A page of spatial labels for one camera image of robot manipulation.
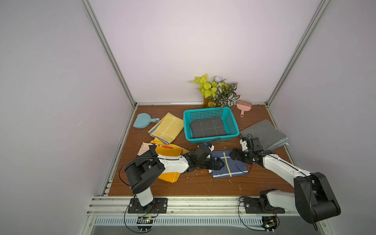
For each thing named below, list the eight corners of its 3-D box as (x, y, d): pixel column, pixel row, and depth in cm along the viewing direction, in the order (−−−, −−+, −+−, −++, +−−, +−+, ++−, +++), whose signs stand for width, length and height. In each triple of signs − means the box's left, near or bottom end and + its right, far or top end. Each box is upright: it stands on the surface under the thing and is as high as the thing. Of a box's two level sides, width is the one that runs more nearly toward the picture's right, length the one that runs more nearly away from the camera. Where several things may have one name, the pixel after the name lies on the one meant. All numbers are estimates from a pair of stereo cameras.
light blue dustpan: (134, 128, 109) (133, 125, 107) (138, 115, 118) (137, 112, 115) (158, 127, 109) (157, 125, 107) (160, 115, 117) (160, 112, 115)
